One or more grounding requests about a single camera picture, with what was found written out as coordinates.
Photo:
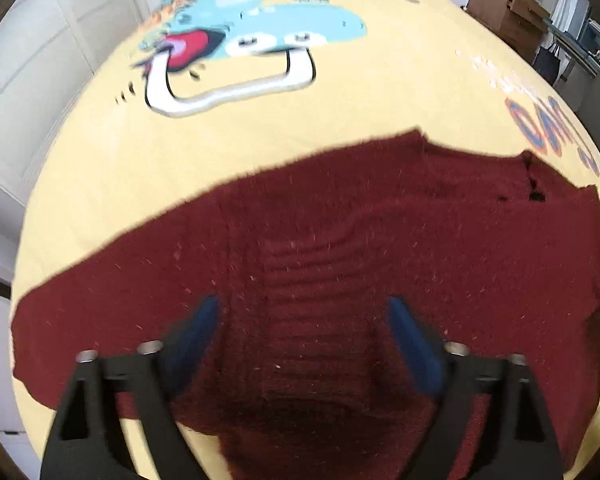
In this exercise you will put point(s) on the yellow cartoon printed blanket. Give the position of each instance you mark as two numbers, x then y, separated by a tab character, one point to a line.
380	100

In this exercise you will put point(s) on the wooden drawer cabinet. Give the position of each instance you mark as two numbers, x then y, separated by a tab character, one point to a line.
502	15

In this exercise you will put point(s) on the dark bag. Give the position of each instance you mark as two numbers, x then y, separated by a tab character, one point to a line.
547	66

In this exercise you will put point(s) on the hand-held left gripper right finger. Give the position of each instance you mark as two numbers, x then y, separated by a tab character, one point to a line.
414	341

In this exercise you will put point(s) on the maroon knit sweater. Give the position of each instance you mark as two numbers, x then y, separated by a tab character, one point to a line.
330	235

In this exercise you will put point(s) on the white panelled wardrobe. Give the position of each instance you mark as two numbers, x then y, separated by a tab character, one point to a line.
35	85

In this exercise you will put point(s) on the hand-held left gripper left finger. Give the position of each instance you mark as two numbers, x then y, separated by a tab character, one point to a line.
201	329

